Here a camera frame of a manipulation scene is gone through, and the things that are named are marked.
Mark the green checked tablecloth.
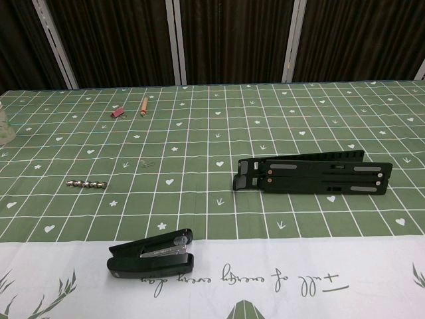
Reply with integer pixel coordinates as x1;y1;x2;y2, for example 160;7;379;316
0;78;425;319

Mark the black folding laptop stand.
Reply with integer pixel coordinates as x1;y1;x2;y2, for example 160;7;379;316
233;150;394;195

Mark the black stapler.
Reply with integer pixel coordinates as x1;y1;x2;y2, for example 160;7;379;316
106;228;195;278

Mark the white paper cup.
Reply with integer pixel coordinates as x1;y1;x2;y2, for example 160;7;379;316
0;101;17;146

